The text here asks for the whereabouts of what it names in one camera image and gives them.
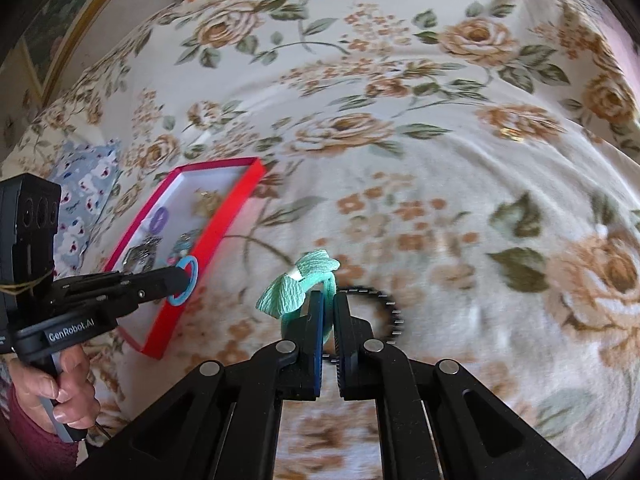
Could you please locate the silver bead chain bracelet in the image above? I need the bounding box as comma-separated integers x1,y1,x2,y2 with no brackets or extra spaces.
121,235,164,273

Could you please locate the mint green hair tie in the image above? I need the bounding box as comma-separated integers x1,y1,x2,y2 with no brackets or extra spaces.
255,249,342,346

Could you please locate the dark bead bracelet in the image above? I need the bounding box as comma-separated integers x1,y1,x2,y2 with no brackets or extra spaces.
322,286,404,361

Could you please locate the blue silicone ring bracelet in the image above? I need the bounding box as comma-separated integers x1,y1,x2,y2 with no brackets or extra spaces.
166,254,201,308

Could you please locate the pastel crystal bead bracelet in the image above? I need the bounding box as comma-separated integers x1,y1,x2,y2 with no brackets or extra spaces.
169,228,202,261

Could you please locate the purple hair clip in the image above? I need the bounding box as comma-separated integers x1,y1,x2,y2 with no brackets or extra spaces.
149,207,169,235

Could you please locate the maroon sleeve left forearm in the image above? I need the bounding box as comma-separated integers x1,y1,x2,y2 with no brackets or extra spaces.
6,386,78,479

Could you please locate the person's left hand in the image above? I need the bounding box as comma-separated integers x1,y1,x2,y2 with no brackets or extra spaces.
9,344,101,434

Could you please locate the red shallow cardboard box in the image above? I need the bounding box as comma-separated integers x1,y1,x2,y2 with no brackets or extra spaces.
105,157,266,360

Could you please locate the blue bear print pillow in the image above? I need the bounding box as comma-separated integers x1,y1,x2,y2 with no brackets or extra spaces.
48,140,120,278

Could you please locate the floral cream bed blanket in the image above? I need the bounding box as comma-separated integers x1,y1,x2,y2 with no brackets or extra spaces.
1,0,639,474

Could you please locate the gold framed wall painting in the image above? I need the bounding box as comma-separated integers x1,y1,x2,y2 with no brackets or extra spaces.
22,0,111,103

